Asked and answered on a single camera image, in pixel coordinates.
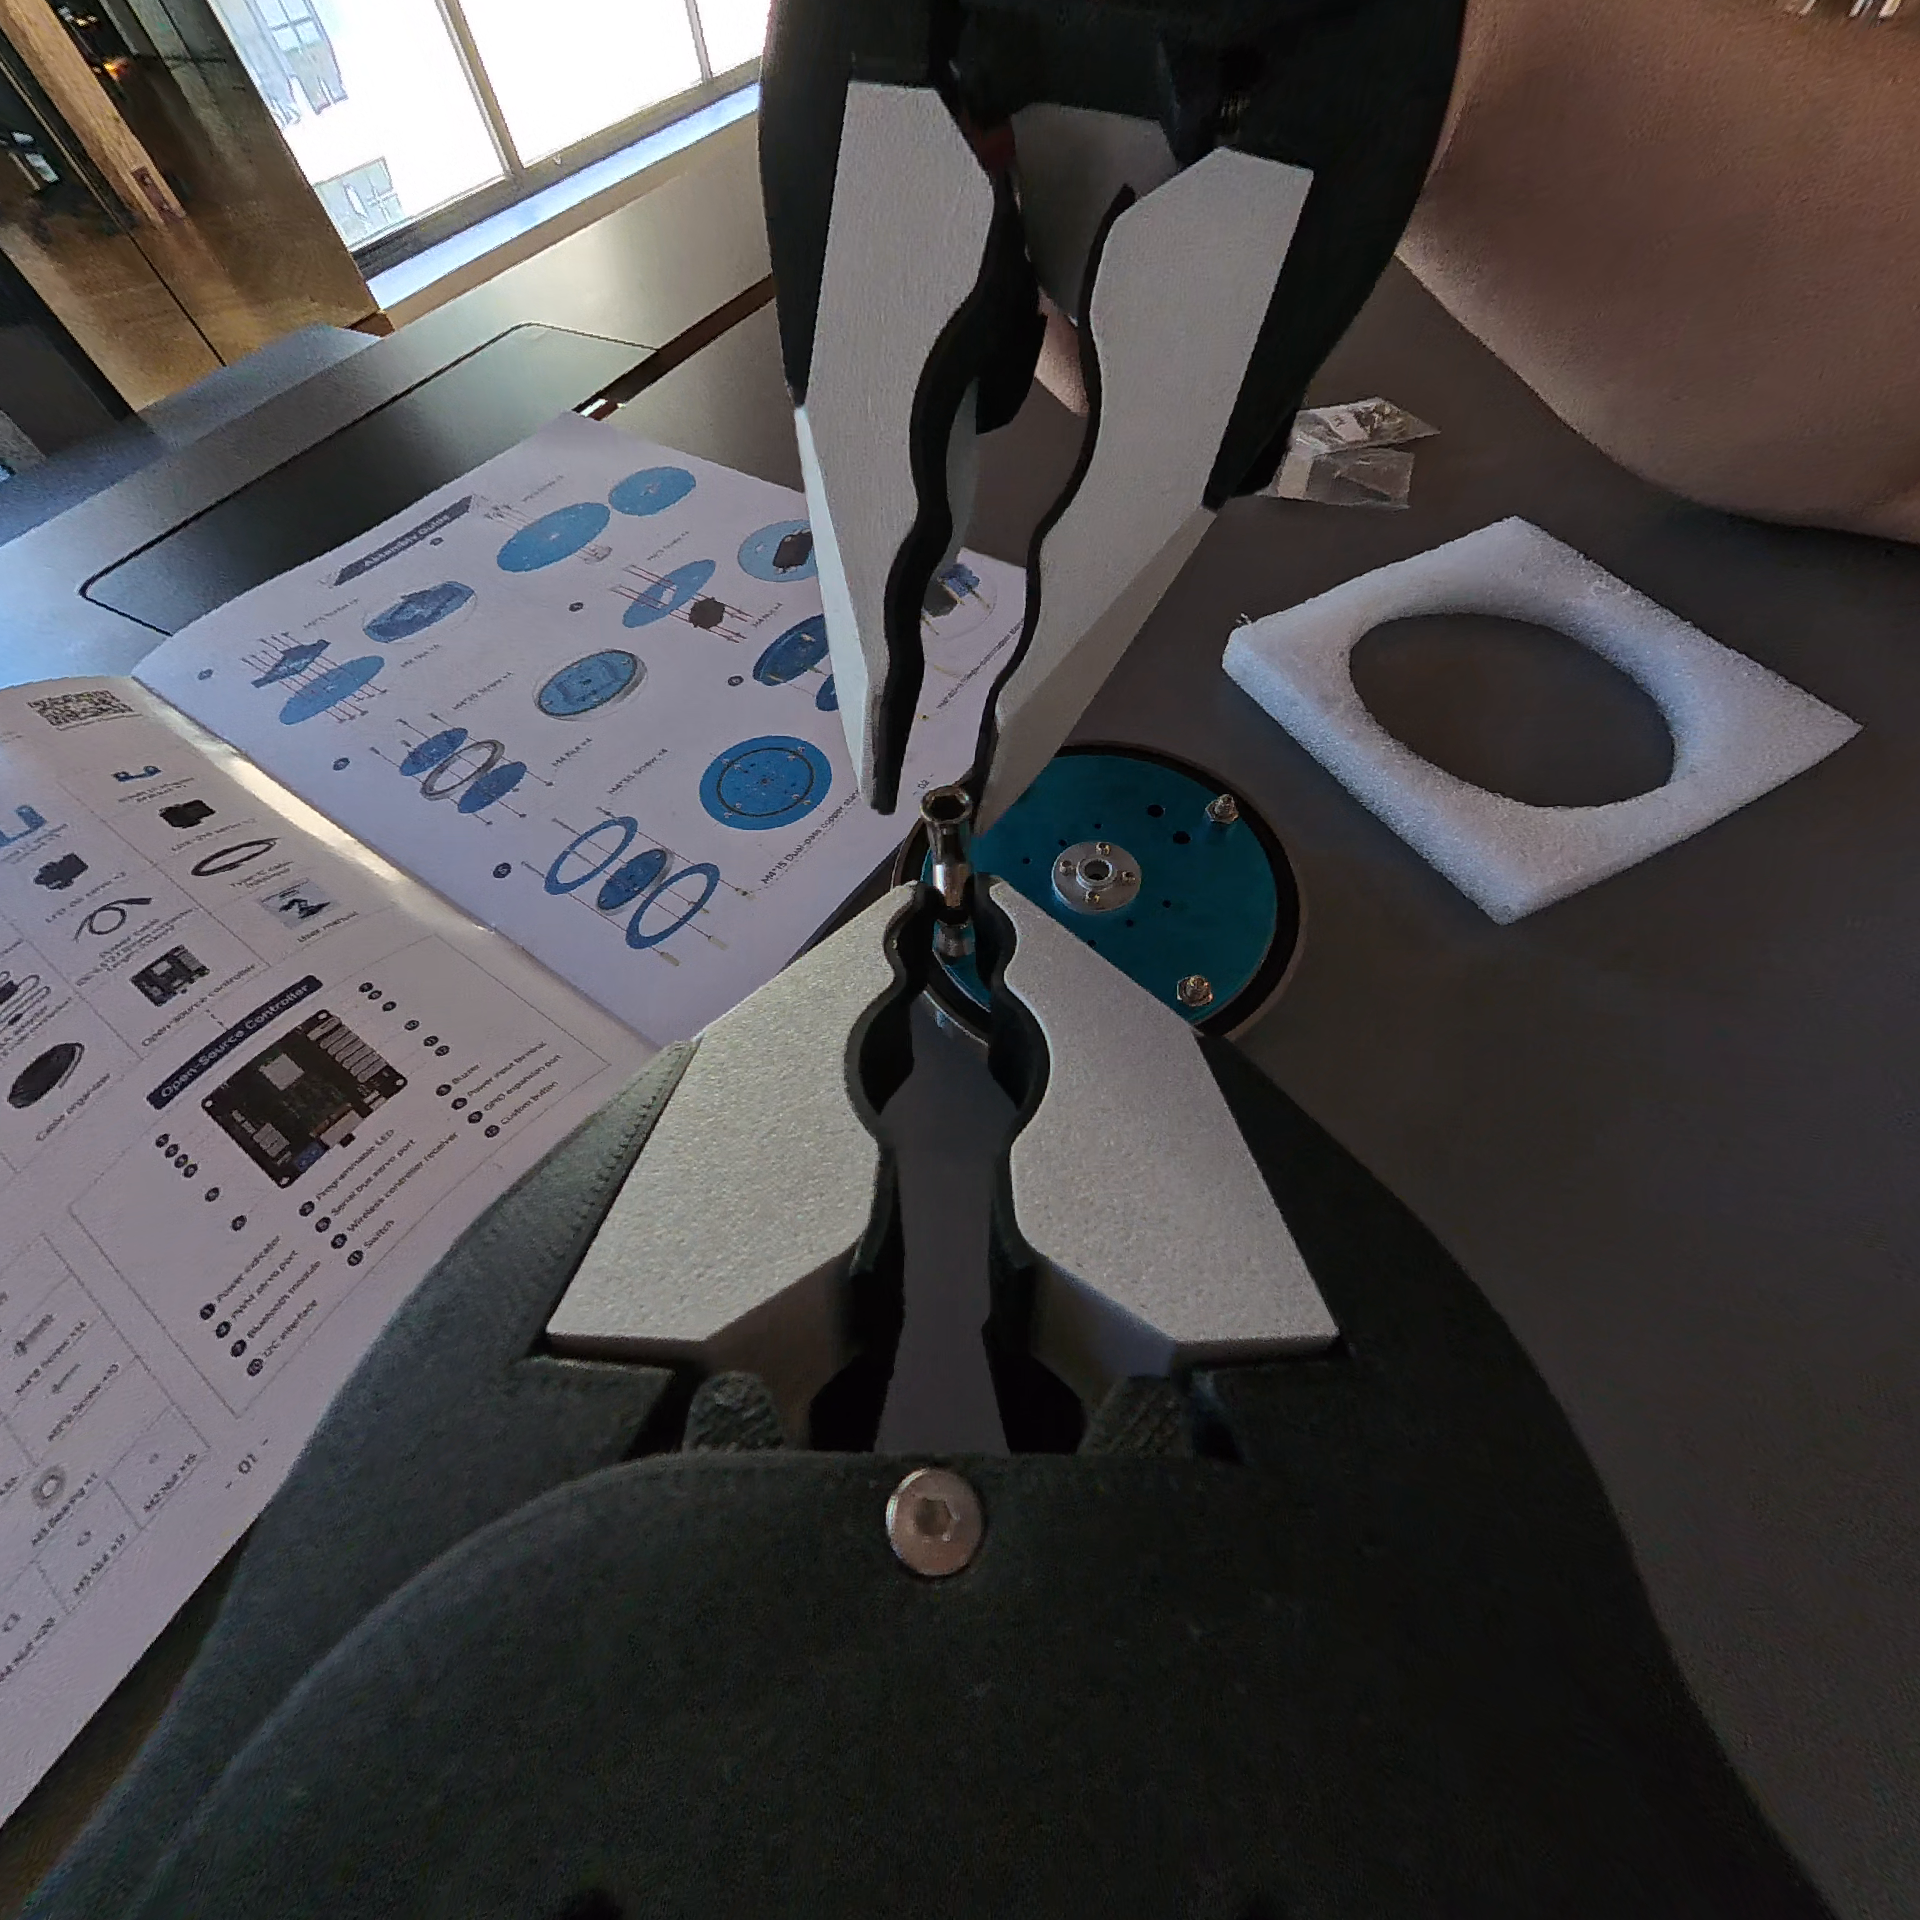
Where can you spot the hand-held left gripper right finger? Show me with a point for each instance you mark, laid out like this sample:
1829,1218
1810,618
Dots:
1171,1200

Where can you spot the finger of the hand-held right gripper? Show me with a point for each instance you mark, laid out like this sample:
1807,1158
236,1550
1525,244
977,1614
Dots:
1184,345
884,300

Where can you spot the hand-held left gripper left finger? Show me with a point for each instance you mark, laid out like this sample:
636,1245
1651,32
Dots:
721,1200

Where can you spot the blue round base plate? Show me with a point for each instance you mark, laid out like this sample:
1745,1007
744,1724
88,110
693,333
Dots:
1141,932

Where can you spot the small metal socket wrench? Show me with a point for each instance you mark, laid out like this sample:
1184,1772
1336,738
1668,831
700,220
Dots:
949,879

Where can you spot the person's right forearm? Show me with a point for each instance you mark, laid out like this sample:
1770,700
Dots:
1680,224

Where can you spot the dark grey desk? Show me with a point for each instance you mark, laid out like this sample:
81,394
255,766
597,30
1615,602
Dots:
1575,1126

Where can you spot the large window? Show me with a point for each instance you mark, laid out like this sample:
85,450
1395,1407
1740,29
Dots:
600,77

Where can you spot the white instruction booklet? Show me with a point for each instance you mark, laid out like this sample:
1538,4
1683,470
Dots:
375,975

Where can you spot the white foam square with hole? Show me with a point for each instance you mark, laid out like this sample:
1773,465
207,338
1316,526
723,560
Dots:
1756,728

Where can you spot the brown wooden panel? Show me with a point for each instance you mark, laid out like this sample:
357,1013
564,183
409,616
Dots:
180,194

